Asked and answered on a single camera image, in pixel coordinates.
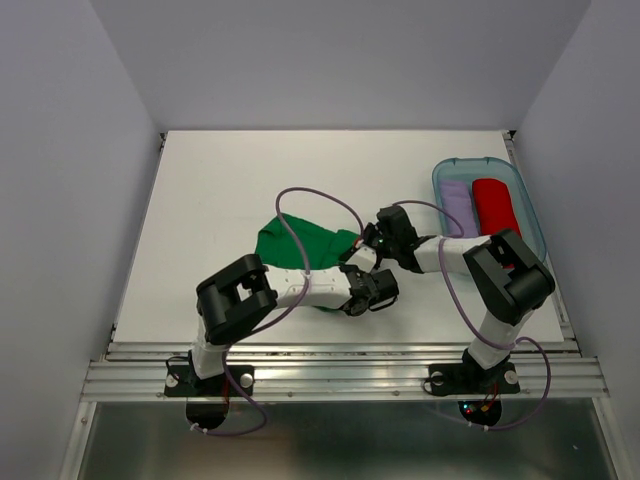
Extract green t shirt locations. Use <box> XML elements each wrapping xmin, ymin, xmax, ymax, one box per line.
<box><xmin>255</xmin><ymin>214</ymin><xmax>356</xmax><ymax>319</ymax></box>

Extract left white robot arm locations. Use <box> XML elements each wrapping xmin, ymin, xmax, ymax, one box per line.
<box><xmin>187</xmin><ymin>254</ymin><xmax>399</xmax><ymax>394</ymax></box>

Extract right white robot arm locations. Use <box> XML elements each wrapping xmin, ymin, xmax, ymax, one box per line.
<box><xmin>362</xmin><ymin>201</ymin><xmax>555</xmax><ymax>390</ymax></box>

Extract lavender t shirt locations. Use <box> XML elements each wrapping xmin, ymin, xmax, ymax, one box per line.
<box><xmin>440</xmin><ymin>180</ymin><xmax>479</xmax><ymax>238</ymax></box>

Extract translucent blue plastic bin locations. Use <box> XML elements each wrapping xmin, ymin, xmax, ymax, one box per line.
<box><xmin>432</xmin><ymin>157</ymin><xmax>547</xmax><ymax>261</ymax></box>

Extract red t shirt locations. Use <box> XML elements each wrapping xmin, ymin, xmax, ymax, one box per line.
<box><xmin>472</xmin><ymin>178</ymin><xmax>522</xmax><ymax>237</ymax></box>

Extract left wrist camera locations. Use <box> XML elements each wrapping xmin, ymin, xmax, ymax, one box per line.
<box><xmin>343</xmin><ymin>245</ymin><xmax>380</xmax><ymax>273</ymax></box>

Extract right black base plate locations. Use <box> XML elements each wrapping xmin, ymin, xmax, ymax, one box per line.
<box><xmin>422</xmin><ymin>363</ymin><xmax>521</xmax><ymax>397</ymax></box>

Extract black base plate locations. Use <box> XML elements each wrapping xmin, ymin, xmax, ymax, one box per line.
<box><xmin>422</xmin><ymin>363</ymin><xmax>521</xmax><ymax>397</ymax></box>
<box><xmin>163</xmin><ymin>364</ymin><xmax>255</xmax><ymax>398</ymax></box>

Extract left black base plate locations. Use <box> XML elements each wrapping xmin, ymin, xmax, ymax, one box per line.
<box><xmin>163</xmin><ymin>364</ymin><xmax>255</xmax><ymax>398</ymax></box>

